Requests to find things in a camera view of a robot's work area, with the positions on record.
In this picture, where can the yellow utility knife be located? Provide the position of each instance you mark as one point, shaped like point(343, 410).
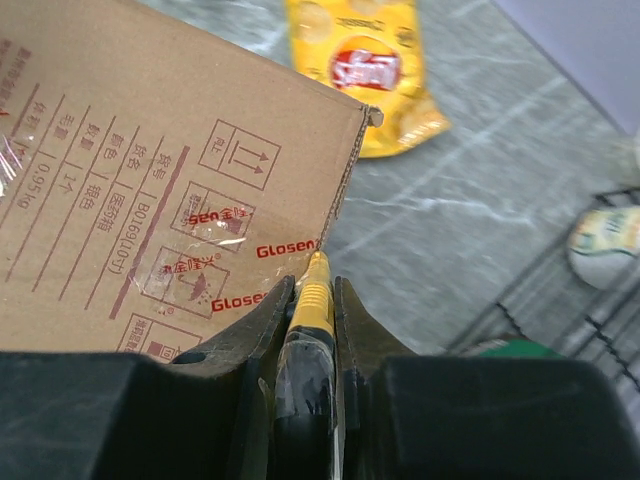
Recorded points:
point(305, 387)

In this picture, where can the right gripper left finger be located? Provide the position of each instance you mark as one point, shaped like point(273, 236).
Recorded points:
point(225, 397)

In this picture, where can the white cup in basket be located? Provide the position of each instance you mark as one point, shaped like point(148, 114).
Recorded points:
point(603, 243)

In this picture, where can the brown cardboard box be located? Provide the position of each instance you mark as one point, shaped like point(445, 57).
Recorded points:
point(156, 180)

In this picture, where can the black wire basket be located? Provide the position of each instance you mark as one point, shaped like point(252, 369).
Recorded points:
point(549, 304)

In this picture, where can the green object in basket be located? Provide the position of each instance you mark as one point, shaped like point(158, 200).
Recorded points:
point(511, 347)

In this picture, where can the yellow Lays chips bag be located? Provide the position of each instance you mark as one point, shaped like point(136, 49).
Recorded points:
point(373, 52)

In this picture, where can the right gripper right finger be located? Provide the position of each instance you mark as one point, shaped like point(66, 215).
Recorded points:
point(363, 344)

